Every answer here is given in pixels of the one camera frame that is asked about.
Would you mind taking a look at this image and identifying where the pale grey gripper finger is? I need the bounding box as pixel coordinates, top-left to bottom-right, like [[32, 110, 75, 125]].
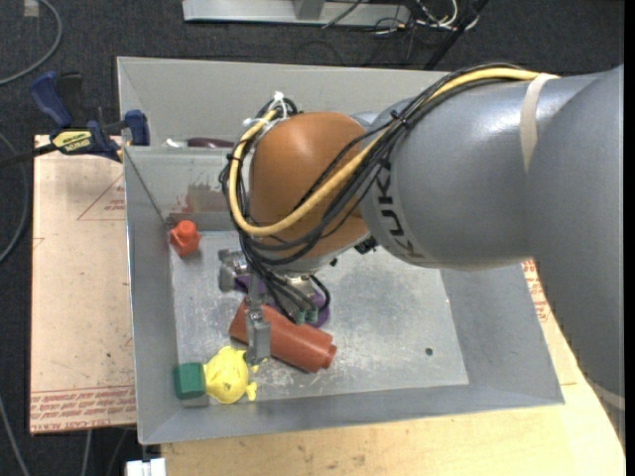
[[245, 309, 273, 365]]

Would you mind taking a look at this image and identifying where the red-brown cylinder bottle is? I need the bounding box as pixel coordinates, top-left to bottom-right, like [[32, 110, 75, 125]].
[[228, 301, 338, 374]]

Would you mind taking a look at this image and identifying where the yellow toy animal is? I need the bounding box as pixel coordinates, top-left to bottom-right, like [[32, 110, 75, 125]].
[[202, 345, 260, 406]]

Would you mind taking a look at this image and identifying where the grey metal object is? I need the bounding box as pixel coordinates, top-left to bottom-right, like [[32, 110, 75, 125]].
[[217, 247, 250, 293]]

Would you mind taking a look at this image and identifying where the green block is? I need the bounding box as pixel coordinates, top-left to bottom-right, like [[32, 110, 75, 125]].
[[172, 362, 207, 401]]

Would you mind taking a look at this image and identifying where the grey metal bin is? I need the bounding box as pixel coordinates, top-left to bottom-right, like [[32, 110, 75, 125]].
[[116, 56, 566, 446]]

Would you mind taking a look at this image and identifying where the small red bottle-shaped block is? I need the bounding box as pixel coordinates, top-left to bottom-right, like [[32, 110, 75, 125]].
[[169, 219, 202, 259]]

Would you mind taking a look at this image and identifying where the dark maroon flat thing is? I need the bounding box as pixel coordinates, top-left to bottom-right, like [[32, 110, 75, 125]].
[[185, 136, 235, 150]]

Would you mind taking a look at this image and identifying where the brown cardboard board red print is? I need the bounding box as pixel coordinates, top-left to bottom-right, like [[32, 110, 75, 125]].
[[30, 134, 579, 435]]

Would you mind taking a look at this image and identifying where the purple ring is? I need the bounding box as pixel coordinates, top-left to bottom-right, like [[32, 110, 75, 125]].
[[234, 274, 332, 330]]

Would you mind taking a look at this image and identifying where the black cylinder on white bracket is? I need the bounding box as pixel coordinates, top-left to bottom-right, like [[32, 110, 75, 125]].
[[353, 235, 382, 267]]

